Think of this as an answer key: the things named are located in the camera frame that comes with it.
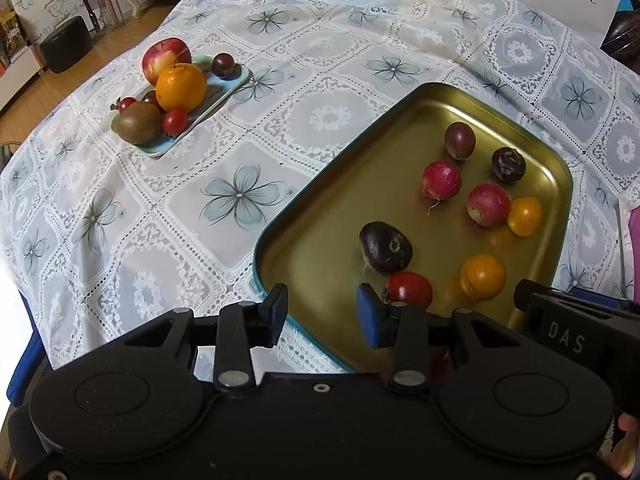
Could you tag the light blue plate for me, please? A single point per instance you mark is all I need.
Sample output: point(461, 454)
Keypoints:
point(225, 87)

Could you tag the blue cloth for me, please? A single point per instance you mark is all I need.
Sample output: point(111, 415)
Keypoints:
point(22, 375)

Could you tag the red apple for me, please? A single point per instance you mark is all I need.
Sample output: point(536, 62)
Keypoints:
point(162, 55)

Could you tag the person's right hand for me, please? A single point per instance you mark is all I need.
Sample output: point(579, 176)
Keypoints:
point(629, 425)

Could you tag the white low cabinet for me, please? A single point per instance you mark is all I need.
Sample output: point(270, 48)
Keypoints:
point(20, 75)

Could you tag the wrinkled dark passion fruit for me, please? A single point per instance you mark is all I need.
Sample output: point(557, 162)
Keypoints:
point(508, 164)

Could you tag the black speaker box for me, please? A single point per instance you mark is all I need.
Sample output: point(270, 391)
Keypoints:
point(65, 47)

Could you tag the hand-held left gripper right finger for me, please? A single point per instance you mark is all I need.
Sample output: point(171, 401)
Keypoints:
point(369, 317)

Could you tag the pink cloth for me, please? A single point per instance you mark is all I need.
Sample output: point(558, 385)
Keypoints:
point(635, 230)

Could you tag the dark purple eggplant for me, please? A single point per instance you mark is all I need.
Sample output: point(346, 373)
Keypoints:
point(385, 247)

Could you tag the gold metal tray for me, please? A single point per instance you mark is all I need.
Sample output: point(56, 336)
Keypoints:
point(350, 200)

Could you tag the large orange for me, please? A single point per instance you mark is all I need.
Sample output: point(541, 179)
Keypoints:
point(181, 89)

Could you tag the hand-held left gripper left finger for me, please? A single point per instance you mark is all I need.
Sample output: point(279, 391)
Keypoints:
point(276, 317)

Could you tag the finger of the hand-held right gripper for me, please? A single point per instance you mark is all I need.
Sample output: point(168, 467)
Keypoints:
point(526, 297)

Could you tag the red cherry tomato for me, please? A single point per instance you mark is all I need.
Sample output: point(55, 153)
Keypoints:
point(126, 105)
point(149, 97)
point(175, 121)

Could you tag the red radish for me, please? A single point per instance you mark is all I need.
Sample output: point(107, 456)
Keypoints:
point(441, 180)
point(487, 204)

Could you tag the dark leather bag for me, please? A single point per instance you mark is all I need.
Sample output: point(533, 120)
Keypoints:
point(625, 35)

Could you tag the white paper bag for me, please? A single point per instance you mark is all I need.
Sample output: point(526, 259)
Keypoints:
point(550, 0)

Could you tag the white floral lace tablecloth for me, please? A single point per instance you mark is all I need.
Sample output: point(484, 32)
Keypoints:
point(150, 240)

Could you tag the brown kiwi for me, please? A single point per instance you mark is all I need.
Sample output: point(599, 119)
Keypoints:
point(139, 123)

